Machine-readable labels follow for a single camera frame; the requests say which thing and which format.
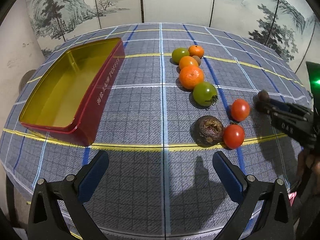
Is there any small dark water chestnut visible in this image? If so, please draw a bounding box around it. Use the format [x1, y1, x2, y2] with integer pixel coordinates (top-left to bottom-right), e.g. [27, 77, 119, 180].
[257, 89, 270, 102]

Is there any large dark water chestnut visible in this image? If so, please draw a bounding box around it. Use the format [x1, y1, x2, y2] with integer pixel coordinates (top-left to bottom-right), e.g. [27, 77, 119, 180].
[192, 115, 225, 147]

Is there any green tomato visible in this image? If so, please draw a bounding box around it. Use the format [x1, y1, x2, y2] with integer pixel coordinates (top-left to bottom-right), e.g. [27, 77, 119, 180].
[171, 47, 189, 64]
[193, 81, 218, 107]

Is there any large orange mandarin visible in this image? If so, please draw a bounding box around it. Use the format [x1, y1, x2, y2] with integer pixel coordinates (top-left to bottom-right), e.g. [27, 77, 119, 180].
[179, 66, 204, 90]

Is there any upper red tomato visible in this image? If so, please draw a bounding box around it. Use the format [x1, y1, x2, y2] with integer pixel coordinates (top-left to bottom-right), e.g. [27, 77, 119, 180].
[231, 99, 250, 122]

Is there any red tomato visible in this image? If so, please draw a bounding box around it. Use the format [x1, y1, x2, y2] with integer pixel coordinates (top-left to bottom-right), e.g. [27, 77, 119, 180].
[223, 124, 245, 149]
[231, 99, 250, 122]

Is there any green object at edge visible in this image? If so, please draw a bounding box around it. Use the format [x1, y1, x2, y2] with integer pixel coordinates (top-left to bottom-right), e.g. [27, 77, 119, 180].
[306, 61, 320, 98]

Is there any lower red tomato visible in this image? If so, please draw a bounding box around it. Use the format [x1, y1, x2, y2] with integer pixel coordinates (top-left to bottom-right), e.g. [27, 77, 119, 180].
[223, 124, 245, 149]

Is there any painted folding screen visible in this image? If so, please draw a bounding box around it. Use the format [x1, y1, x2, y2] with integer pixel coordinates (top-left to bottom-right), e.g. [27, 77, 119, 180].
[25, 0, 319, 72]

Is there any small brown kiwi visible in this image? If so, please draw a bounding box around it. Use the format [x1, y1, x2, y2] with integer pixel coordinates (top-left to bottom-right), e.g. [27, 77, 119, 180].
[192, 55, 201, 66]

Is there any blue plaid tablecloth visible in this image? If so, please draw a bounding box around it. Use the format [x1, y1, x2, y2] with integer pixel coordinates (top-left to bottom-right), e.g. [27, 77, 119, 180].
[1, 23, 311, 239]

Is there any far orange mandarin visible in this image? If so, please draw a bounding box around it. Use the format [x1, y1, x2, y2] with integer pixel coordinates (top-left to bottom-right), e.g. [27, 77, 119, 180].
[188, 44, 204, 59]

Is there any oval orange kumquat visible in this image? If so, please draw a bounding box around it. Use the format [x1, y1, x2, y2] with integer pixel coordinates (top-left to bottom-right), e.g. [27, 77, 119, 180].
[178, 56, 199, 70]

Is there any red gold toffee tin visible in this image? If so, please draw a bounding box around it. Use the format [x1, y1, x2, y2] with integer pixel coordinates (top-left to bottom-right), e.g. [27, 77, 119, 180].
[19, 37, 125, 146]

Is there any round stool beside table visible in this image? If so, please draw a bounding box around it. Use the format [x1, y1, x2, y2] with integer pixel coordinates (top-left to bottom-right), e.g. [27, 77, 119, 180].
[18, 69, 36, 94]

